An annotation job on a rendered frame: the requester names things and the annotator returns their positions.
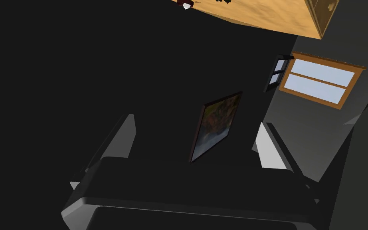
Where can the dark framed window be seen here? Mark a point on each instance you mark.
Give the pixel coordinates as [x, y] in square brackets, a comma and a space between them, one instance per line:
[278, 72]

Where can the wooden table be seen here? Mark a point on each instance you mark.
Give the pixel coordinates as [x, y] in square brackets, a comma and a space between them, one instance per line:
[267, 14]

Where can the framed landscape picture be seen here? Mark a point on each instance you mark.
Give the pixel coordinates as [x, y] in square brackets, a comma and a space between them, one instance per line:
[216, 126]

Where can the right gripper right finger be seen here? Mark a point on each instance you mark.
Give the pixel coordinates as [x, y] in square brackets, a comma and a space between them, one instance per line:
[271, 150]

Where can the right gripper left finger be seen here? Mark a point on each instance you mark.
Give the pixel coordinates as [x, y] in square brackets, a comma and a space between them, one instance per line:
[123, 137]

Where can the wooden framed window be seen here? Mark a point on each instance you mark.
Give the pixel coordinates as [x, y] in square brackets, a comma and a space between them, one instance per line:
[319, 81]

